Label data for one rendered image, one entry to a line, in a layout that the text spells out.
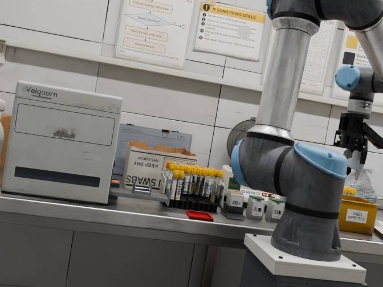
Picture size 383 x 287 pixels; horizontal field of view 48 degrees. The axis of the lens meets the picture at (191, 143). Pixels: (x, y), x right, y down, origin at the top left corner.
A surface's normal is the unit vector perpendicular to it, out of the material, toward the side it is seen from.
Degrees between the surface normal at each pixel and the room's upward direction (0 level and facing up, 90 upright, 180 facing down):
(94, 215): 90
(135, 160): 91
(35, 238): 90
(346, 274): 90
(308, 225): 72
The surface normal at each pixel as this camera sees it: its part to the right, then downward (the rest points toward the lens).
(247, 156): -0.68, -0.30
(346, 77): -0.66, -0.07
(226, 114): 0.17, 0.08
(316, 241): 0.06, -0.26
